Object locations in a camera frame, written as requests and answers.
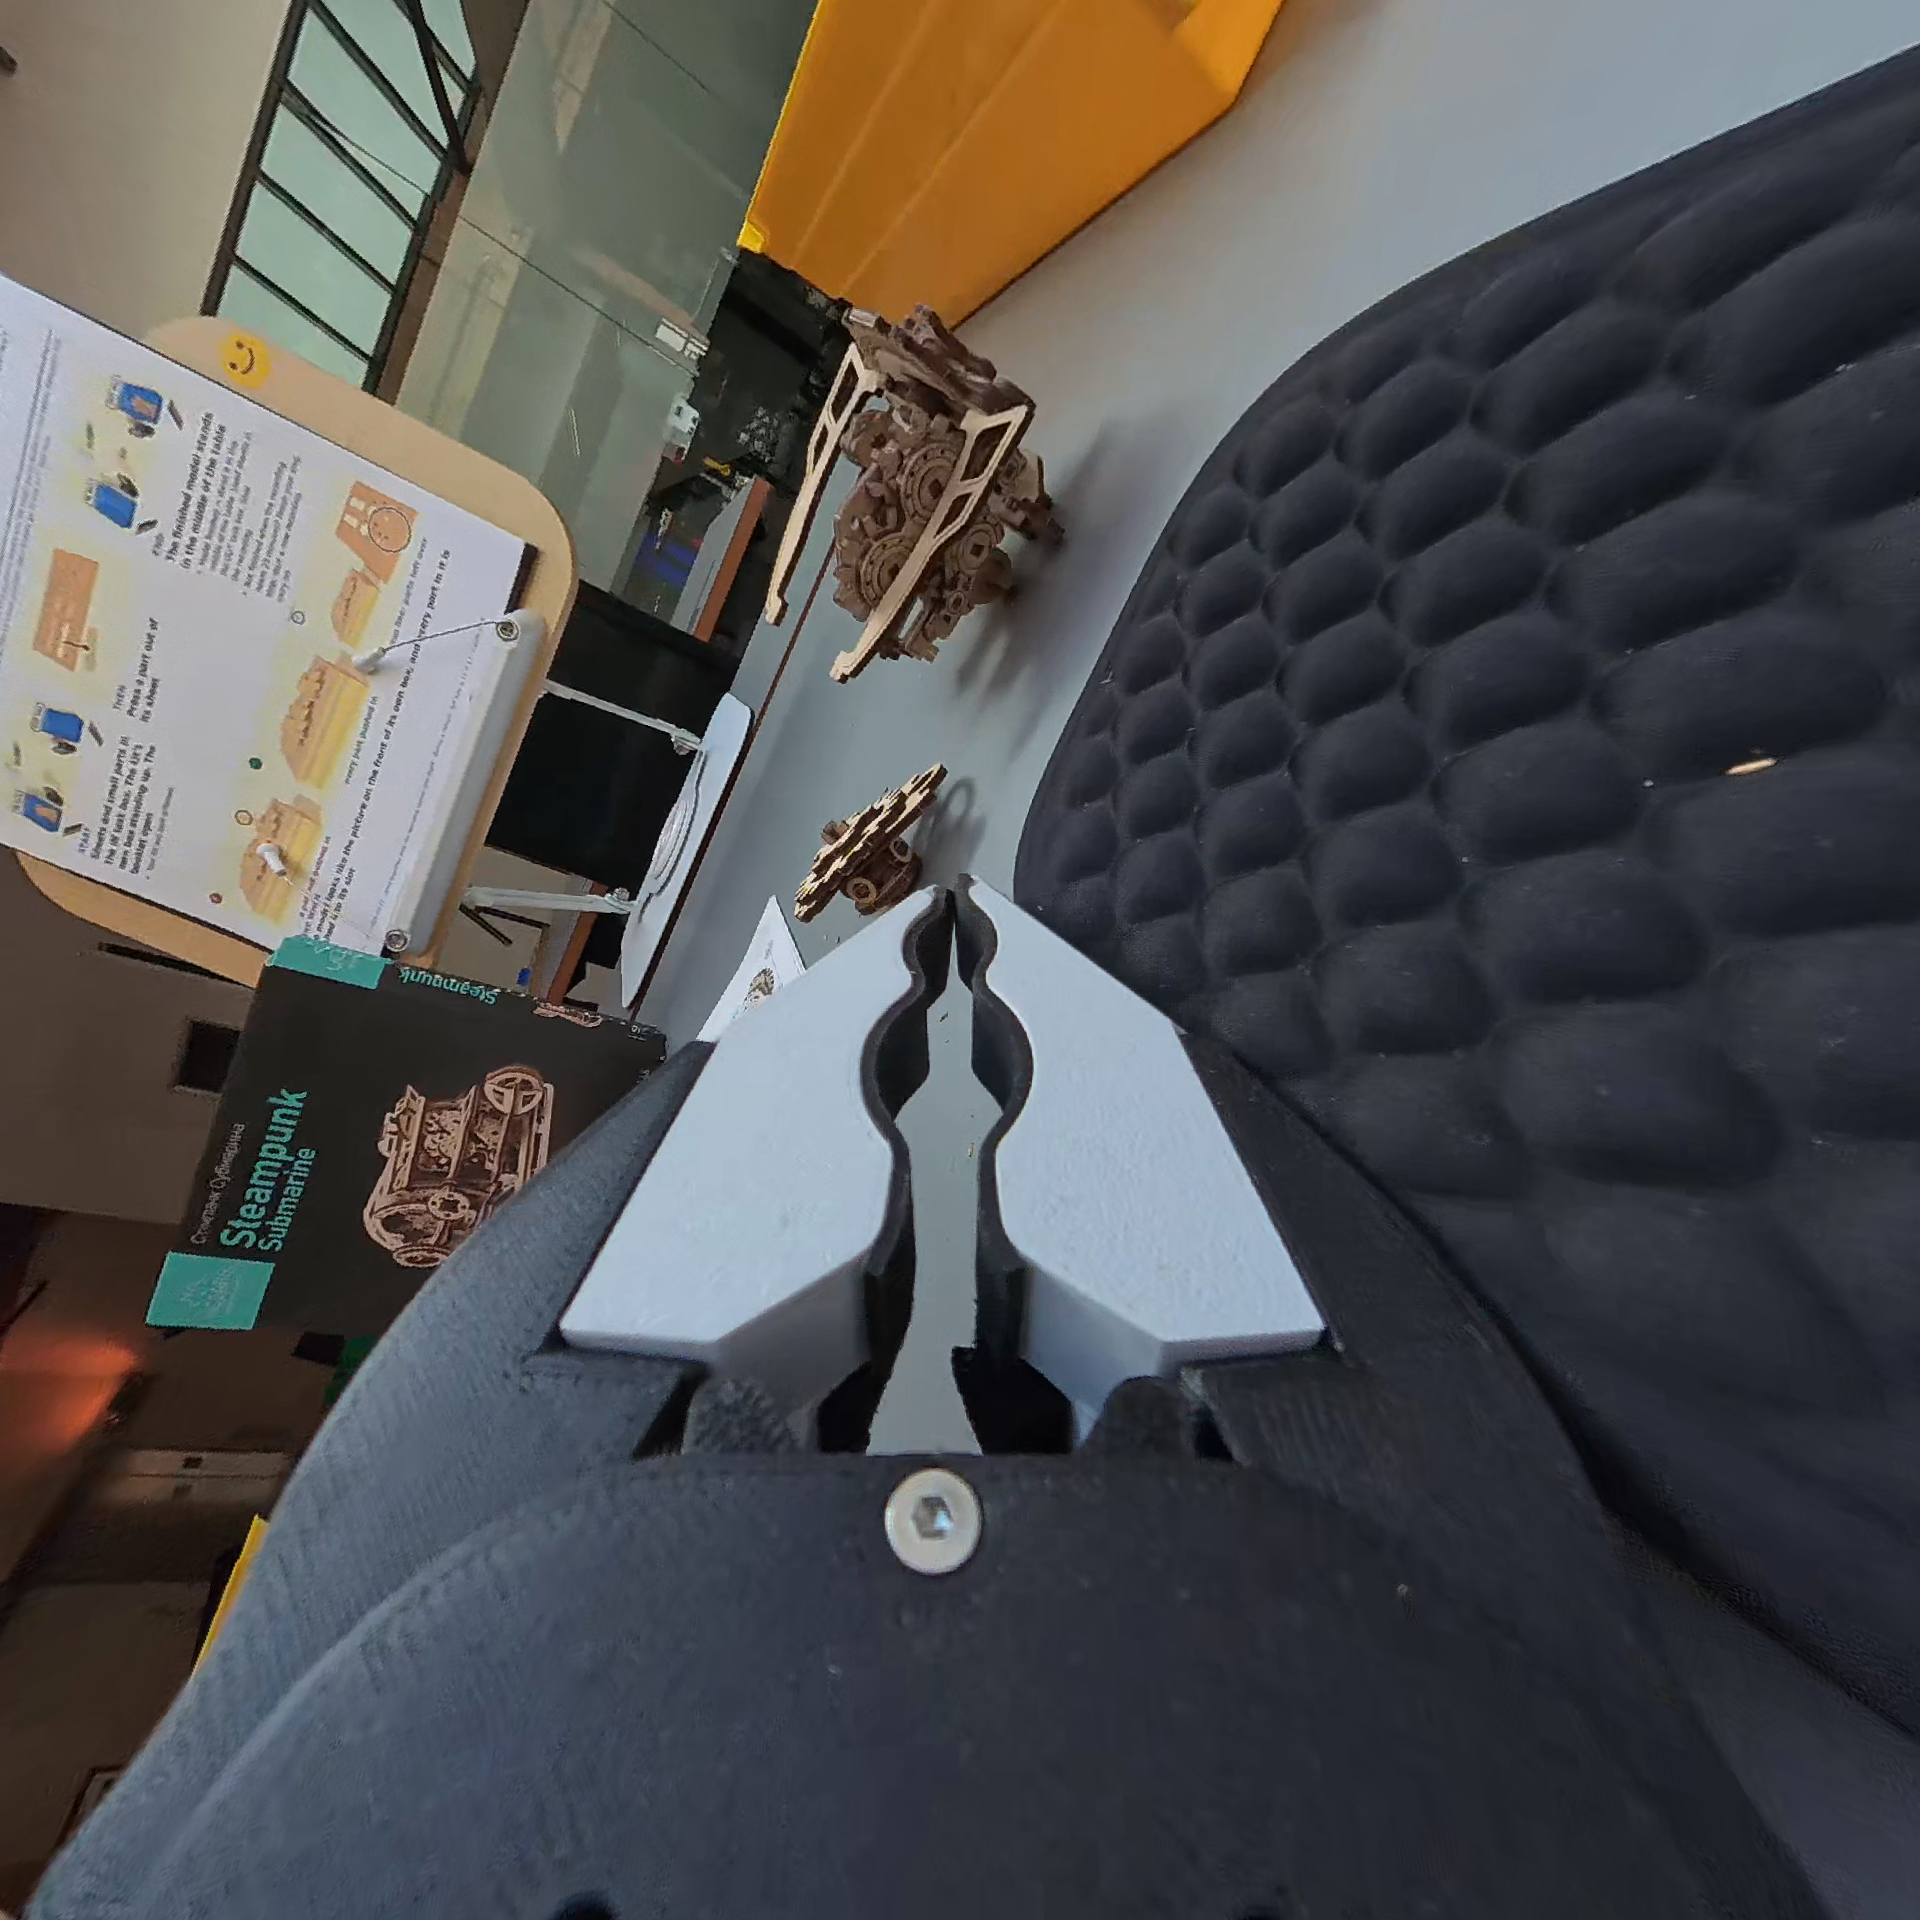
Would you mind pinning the large wooden gear model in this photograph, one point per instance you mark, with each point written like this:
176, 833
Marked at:
915, 493

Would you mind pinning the small wooden gear assembly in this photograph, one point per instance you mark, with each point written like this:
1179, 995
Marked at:
871, 857

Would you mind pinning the black product box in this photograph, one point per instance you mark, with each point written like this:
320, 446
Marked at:
345, 1080

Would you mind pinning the grey desk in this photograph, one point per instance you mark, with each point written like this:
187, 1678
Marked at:
1170, 301

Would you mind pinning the nested yellow plastic bins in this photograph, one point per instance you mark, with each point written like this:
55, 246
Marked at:
974, 152

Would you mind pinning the black bumpy cushion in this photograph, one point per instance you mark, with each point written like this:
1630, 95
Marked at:
1501, 748

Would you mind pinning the printed instruction sheet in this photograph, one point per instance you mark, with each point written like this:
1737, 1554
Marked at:
226, 632

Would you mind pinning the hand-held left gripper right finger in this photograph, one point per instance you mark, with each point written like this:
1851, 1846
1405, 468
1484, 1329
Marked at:
1155, 1201

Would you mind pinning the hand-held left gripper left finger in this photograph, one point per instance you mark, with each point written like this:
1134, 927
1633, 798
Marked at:
748, 1201

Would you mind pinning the wooden document stand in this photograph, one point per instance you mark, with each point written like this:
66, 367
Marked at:
553, 564

